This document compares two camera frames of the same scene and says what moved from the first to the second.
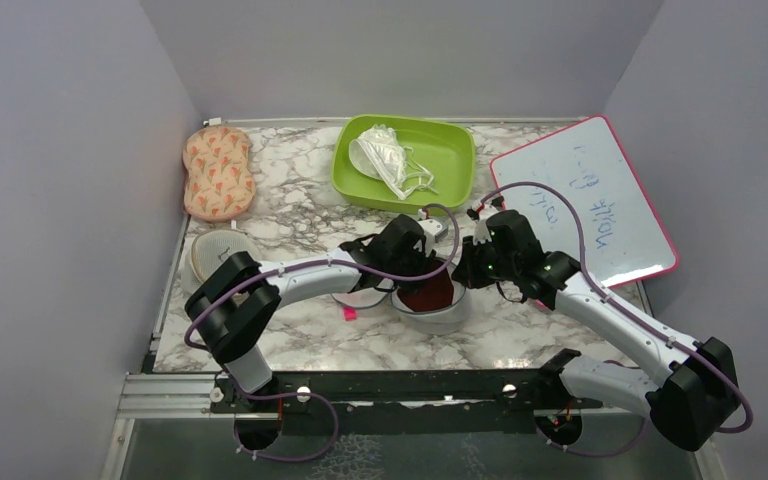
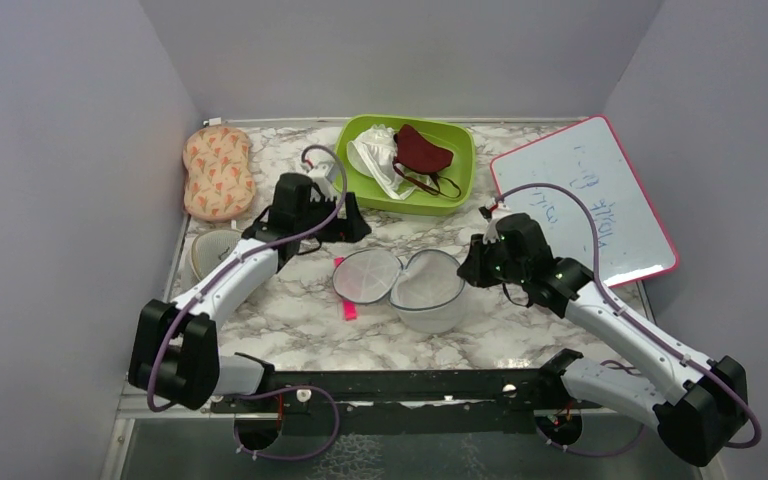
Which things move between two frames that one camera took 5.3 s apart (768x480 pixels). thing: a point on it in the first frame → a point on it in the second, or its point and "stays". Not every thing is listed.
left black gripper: (421, 258) → (346, 229)
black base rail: (401, 402) stays
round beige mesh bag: (209, 251) stays
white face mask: (379, 154) stays
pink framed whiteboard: (623, 238) stays
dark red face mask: (435, 292) → (419, 162)
